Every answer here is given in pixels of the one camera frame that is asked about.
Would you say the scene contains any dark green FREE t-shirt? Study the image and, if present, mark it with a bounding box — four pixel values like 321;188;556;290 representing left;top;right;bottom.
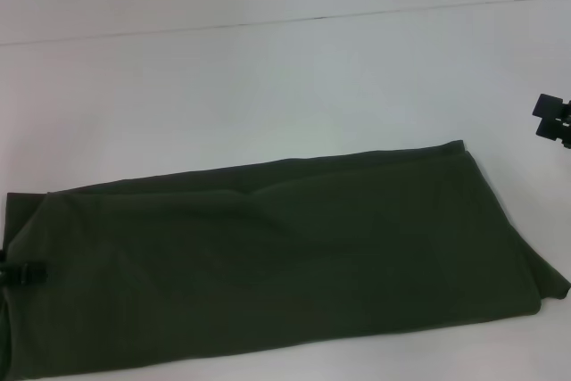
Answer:
0;138;571;381

